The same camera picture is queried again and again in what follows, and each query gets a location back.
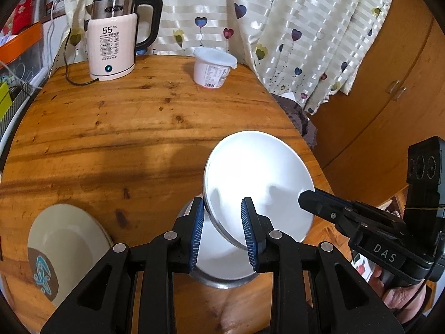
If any wooden cabinet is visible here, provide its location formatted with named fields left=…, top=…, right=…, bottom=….
left=309, top=0, right=445, bottom=209

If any red printed bag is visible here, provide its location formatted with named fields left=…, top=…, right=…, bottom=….
left=0, top=0, right=47, bottom=39

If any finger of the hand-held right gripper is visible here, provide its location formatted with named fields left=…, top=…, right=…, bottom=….
left=298, top=188, right=363, bottom=238
left=314, top=188, right=353, bottom=209

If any heart print curtain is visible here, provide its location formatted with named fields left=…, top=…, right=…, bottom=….
left=63, top=0, right=397, bottom=115

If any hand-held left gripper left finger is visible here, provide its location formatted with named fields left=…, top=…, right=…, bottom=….
left=40, top=197, right=206, bottom=334

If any white plastic tub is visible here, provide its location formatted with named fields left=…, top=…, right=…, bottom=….
left=193, top=47, right=238, bottom=90

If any black white striped box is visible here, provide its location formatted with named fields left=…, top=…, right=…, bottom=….
left=0, top=87, right=35, bottom=136

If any lime green box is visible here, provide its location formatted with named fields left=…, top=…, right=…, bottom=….
left=0, top=82, right=11, bottom=119

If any white round plate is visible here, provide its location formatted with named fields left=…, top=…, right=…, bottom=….
left=202, top=130, right=316, bottom=249

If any dark patterned cloth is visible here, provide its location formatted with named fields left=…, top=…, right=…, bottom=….
left=271, top=93, right=318, bottom=151

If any person's right hand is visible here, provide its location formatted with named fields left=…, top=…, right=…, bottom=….
left=369, top=266, right=427, bottom=324

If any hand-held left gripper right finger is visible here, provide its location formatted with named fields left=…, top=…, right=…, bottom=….
left=241, top=197, right=406, bottom=334

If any beige bowl with blue pattern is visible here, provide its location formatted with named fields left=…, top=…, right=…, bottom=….
left=27, top=203, right=108, bottom=307

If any printed paper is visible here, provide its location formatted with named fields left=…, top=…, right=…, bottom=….
left=351, top=250, right=374, bottom=281

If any white electric kettle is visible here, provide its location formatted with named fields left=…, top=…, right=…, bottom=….
left=84, top=0, right=164, bottom=81

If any black kettle cable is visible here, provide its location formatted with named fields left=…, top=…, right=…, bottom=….
left=63, top=28, right=100, bottom=86

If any clear storage box orange lid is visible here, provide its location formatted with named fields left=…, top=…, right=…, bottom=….
left=0, top=21, right=47, bottom=91

